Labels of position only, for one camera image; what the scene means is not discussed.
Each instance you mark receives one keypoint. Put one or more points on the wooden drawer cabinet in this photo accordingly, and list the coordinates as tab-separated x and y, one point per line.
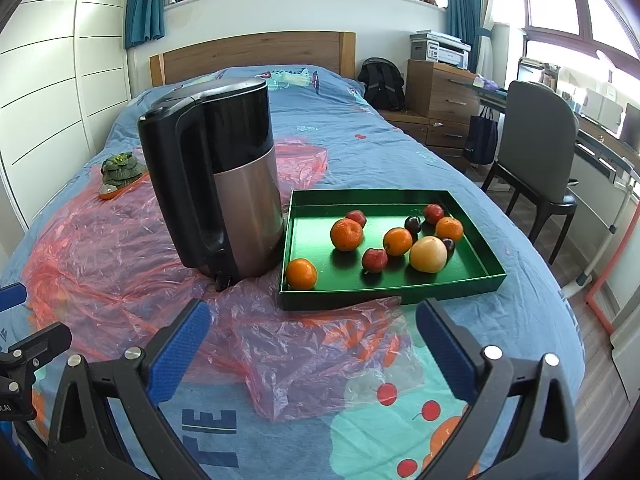
440	90

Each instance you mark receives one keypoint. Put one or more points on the green bok choy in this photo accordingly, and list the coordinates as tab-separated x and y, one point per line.
120	167

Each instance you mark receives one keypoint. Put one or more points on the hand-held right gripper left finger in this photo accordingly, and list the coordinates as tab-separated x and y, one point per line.
182	350

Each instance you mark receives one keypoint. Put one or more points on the white wardrobe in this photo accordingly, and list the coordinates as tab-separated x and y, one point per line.
50	60

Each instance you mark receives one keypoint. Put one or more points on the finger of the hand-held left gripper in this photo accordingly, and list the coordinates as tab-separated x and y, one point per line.
12	297
45	342

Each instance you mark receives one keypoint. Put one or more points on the wooden headboard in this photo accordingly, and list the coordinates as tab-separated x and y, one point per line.
250	52

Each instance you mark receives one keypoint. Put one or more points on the pink plastic sheet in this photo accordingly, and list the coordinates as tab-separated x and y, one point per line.
100	260

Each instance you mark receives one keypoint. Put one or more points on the white printer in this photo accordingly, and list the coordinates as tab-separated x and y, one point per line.
452	55

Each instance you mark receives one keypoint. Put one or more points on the black and silver kettle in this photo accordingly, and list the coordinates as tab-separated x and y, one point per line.
240	210

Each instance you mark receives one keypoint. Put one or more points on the yellow pear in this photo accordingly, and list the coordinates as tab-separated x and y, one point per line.
428	254

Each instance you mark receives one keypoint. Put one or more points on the teal curtain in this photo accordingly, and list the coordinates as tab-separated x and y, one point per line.
145	0
467	5

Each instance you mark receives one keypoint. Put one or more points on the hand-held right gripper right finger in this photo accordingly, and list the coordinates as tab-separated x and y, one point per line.
445	350

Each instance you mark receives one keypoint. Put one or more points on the orange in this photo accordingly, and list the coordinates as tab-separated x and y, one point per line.
346	234
449	228
301	274
397	241

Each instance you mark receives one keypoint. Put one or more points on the dark tote bag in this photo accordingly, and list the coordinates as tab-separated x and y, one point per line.
480	140

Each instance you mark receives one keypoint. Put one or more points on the coral metal frame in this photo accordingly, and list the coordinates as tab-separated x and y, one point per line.
600	290

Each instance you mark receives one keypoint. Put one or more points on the blue printed blanket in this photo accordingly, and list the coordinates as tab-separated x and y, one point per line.
350	125

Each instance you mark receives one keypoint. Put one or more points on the orange plate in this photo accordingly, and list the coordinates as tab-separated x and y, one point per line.
110	191

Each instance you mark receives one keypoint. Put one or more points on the grey chair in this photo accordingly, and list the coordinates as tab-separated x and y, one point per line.
535	130

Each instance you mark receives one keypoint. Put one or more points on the window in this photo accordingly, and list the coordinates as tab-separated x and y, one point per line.
565	5

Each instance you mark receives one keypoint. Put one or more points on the green tray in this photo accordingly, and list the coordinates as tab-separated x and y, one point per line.
390	282

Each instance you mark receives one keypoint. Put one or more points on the dark plum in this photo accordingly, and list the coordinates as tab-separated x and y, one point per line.
448	246
412	223

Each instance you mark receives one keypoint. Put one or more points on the red apple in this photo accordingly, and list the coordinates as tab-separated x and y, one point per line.
356	217
374	259
433	213

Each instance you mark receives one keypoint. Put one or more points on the black backpack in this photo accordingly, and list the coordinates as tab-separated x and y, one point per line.
380	85

